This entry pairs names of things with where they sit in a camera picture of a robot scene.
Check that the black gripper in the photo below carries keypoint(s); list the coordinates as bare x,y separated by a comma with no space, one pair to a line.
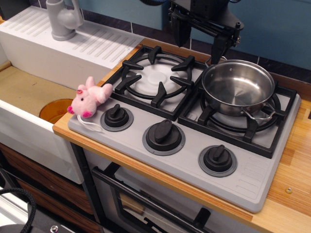
212,17

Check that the stainless steel pan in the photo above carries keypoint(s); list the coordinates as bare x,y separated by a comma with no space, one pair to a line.
239,88

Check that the grey toy stove top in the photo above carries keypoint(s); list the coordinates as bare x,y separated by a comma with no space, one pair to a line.
247,187

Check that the black middle stove knob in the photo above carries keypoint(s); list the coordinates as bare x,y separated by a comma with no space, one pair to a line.
164,138

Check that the black stove knob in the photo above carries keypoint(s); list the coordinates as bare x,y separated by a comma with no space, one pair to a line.
116,119
217,161
164,138

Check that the black left stove knob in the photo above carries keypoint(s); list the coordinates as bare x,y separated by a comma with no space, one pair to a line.
116,119

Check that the black right stove knob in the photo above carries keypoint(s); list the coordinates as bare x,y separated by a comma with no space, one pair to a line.
217,161

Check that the black left burner grate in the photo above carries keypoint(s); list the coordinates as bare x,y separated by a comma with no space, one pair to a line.
155,83

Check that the black burner grate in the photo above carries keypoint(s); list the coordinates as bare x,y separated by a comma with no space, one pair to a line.
241,132
155,83

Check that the black right burner grate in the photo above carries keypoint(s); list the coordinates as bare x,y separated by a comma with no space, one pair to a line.
241,132

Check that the pink stuffed pig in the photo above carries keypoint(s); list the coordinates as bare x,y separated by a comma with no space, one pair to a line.
88,97

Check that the grey toy faucet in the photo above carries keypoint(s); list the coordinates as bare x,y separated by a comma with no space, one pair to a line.
64,22

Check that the orange plastic bowl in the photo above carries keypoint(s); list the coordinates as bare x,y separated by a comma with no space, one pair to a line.
54,110

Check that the white toy sink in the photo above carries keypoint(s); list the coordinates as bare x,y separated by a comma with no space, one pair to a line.
35,70

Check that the wooden drawer fronts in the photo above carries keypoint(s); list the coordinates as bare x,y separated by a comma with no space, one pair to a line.
53,193

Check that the oven door with black handle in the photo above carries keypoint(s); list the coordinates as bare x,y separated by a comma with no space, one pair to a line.
148,207

